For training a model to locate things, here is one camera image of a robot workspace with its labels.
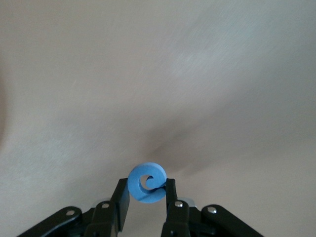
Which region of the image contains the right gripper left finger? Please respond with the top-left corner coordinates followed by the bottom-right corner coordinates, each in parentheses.
top-left (16, 178), bottom-right (130, 237)

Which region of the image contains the blue letter G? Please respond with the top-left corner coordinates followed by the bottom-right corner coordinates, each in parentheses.
top-left (127, 162), bottom-right (166, 204)

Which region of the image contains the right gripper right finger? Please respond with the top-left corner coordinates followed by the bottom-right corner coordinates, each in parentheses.
top-left (160, 178), bottom-right (265, 237)

